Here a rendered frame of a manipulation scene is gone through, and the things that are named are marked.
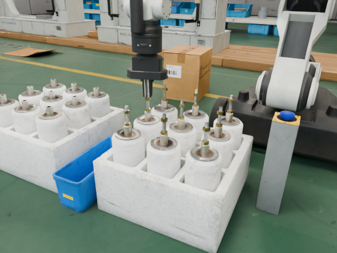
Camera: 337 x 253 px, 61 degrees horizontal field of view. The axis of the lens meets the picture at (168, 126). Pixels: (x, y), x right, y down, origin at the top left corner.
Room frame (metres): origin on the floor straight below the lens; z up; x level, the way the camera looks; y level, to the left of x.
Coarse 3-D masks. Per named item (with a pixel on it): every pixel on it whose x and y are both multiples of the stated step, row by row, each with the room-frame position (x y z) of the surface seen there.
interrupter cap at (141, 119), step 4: (140, 116) 0.87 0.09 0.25; (152, 116) 0.87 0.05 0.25; (156, 116) 0.87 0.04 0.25; (136, 120) 0.84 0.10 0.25; (140, 120) 0.83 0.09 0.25; (144, 120) 0.84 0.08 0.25; (152, 120) 0.84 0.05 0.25; (156, 120) 0.84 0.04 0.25; (144, 124) 0.81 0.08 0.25; (148, 124) 0.81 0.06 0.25
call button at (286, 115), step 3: (282, 111) 0.75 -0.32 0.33; (285, 111) 0.75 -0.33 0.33; (288, 111) 0.75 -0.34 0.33; (282, 114) 0.73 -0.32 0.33; (285, 114) 0.72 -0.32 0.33; (288, 114) 0.72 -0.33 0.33; (291, 114) 0.72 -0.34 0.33; (294, 114) 0.73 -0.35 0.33; (282, 117) 0.73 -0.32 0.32; (285, 117) 0.72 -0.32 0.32; (288, 117) 0.72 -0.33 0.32; (291, 117) 0.72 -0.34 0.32
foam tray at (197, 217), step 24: (96, 168) 0.70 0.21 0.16; (120, 168) 0.67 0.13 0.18; (144, 168) 0.69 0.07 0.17; (240, 168) 0.72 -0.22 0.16; (96, 192) 0.70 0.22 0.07; (120, 192) 0.66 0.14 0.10; (144, 192) 0.63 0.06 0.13; (168, 192) 0.60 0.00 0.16; (192, 192) 0.57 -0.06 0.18; (216, 192) 0.57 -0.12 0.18; (240, 192) 0.79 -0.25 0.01; (120, 216) 0.67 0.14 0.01; (144, 216) 0.63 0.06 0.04; (168, 216) 0.59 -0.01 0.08; (192, 216) 0.57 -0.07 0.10; (216, 216) 0.54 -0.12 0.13; (192, 240) 0.56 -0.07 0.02; (216, 240) 0.54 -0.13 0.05
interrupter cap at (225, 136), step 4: (208, 132) 0.76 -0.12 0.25; (212, 132) 0.76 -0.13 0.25; (224, 132) 0.76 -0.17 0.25; (208, 136) 0.73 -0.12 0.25; (212, 136) 0.74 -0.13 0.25; (224, 136) 0.74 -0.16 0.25; (228, 136) 0.74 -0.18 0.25; (212, 140) 0.71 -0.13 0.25; (216, 140) 0.71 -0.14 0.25; (220, 140) 0.71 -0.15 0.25; (224, 140) 0.71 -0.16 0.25
